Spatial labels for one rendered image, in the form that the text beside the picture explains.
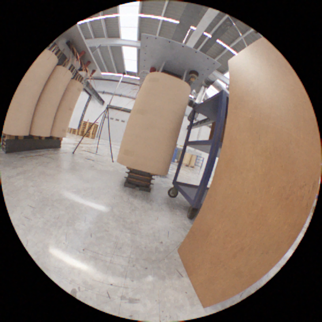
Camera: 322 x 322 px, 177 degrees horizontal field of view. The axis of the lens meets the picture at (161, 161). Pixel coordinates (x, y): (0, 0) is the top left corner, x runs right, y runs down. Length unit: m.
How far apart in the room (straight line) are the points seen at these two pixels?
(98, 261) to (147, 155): 0.71
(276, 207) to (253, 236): 0.07
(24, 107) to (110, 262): 1.45
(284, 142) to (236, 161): 0.14
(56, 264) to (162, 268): 0.36
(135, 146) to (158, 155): 0.19
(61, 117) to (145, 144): 1.50
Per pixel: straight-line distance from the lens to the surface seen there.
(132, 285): 0.40
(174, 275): 0.45
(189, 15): 4.51
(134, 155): 0.78
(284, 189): 0.24
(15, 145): 1.65
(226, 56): 11.48
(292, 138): 0.26
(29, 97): 1.47
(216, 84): 1.84
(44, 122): 1.64
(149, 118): 0.81
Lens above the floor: 0.38
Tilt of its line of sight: 5 degrees down
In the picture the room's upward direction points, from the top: 16 degrees clockwise
